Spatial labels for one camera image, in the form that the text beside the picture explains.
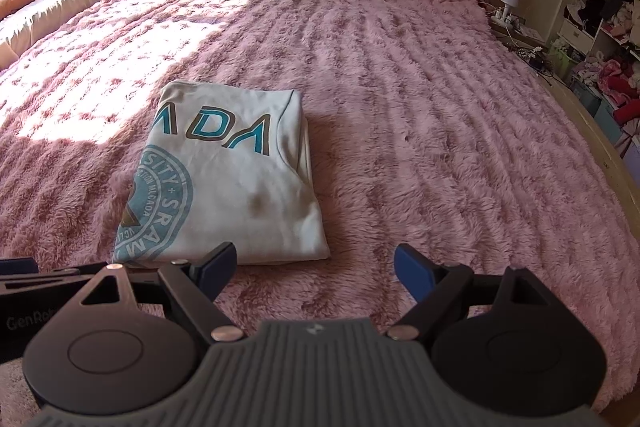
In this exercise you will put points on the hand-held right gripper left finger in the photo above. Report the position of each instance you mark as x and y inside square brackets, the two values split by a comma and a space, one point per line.
[220, 267]

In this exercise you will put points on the white printed sweatshirt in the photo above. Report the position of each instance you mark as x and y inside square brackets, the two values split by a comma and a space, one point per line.
[240, 187]

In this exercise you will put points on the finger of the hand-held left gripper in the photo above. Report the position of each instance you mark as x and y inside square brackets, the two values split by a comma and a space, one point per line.
[17, 268]

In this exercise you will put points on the green storage box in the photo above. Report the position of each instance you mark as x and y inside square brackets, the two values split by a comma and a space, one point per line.
[561, 59]

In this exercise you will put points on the blue storage bin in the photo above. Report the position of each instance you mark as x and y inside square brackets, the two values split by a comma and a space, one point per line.
[607, 119]

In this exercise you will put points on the peach round cushion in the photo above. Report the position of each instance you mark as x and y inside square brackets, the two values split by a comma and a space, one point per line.
[17, 2]

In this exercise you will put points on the pink fuzzy blanket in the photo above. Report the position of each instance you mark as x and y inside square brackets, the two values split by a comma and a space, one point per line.
[425, 132]

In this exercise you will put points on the red pink clothes pile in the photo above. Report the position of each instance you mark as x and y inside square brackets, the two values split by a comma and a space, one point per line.
[620, 87]

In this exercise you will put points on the white table lamp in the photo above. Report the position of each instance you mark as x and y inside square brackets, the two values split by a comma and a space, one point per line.
[508, 4]

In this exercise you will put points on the wooden bed frame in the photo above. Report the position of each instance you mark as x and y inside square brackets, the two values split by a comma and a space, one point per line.
[617, 167]

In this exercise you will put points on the beige bench cushion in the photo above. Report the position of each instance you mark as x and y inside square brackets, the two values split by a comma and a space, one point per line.
[65, 12]

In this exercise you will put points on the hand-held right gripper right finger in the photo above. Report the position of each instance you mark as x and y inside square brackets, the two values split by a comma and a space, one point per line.
[412, 272]

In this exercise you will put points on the wooden nightstand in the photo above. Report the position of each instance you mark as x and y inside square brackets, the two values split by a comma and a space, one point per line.
[525, 36]

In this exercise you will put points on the white power strip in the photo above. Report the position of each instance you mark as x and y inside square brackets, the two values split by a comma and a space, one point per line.
[505, 22]

